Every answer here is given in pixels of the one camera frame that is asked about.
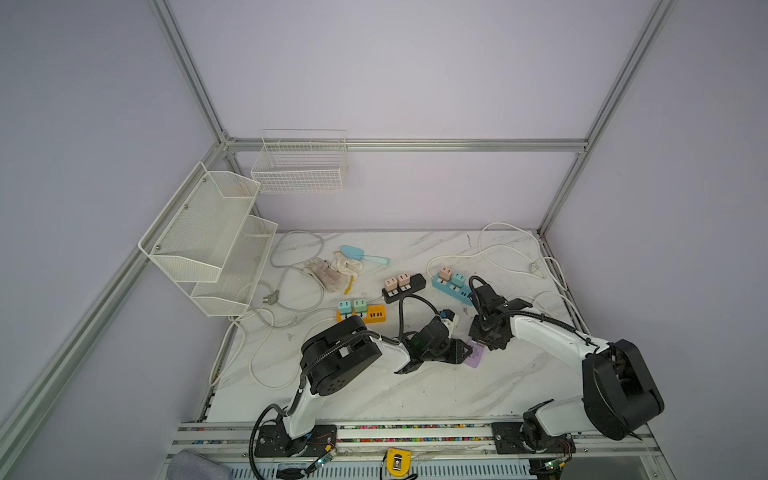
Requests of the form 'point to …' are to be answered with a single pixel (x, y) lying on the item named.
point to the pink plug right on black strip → (403, 279)
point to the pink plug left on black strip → (391, 284)
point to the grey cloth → (189, 465)
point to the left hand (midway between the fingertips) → (468, 355)
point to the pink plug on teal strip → (445, 274)
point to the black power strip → (416, 282)
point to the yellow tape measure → (398, 462)
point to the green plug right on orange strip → (360, 306)
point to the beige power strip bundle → (337, 275)
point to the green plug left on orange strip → (345, 307)
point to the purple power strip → (476, 355)
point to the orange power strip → (373, 314)
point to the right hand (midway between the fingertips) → (475, 336)
